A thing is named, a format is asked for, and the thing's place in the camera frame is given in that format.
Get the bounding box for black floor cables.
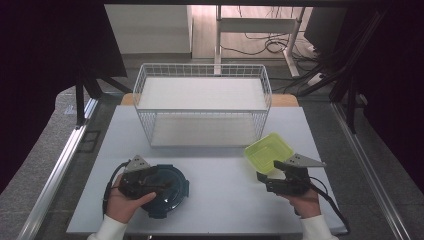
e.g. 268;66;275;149
221;5;319;63

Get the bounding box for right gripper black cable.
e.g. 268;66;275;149
293;175;352;236

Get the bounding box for white wire shelf rack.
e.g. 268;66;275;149
132;62;273;149

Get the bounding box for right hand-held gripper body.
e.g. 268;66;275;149
265;152;327;197

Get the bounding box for black metal stand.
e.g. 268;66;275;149
297;9;389;135
74;64;133;130

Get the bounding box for green rectangular lidded container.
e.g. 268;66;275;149
242;131;296;175

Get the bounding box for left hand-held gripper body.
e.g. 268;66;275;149
117;154;159;201

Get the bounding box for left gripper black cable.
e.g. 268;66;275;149
101;160;132;218

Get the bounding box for aluminium rail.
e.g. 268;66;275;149
16;97;100;240
330;101;413;240

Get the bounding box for dark curtain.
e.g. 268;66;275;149
0;0;128;195
344;0;424;185

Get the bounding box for white cabinet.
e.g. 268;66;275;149
103;3;194;55

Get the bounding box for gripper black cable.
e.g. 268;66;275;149
293;175;352;236
101;160;132;218

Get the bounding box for white desk frame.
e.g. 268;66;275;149
214;4;307;79

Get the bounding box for person's right hand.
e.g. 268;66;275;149
279;187;322;220

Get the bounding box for wooden table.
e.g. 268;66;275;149
119;92;300;108

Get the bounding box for person's left hand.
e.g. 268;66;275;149
105;173;157;225

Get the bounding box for white power strip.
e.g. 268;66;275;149
306;72;324;87

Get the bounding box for round dark blue lidded container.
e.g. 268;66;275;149
139;163;191;220

